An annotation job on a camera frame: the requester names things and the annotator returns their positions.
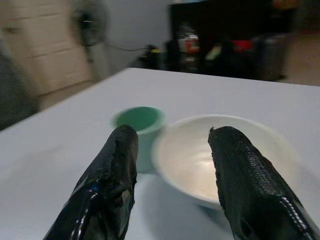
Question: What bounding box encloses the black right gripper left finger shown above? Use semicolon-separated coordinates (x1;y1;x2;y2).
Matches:
42;124;140;240

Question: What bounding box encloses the standing fan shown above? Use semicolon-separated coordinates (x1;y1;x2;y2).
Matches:
70;0;111;76

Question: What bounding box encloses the white bowl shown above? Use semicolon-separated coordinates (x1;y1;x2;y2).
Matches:
151;114;295;210

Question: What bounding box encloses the clear plastic bottle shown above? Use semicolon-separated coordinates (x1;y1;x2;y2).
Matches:
177;23;200;55

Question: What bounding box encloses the grey mesh chair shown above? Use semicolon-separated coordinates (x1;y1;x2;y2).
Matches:
0;37;41;131

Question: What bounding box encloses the dark grey bin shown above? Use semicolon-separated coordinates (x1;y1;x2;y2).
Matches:
253;34;288;81

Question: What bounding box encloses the black shelf unit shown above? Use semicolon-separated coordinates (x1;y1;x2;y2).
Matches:
162;0;301;78

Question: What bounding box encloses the green cup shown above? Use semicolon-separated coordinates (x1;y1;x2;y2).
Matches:
111;106;166;175

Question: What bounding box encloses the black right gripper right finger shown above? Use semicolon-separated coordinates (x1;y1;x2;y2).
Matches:
208;126;320;240

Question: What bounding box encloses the black power cable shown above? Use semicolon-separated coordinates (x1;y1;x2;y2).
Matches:
106;42;148;52

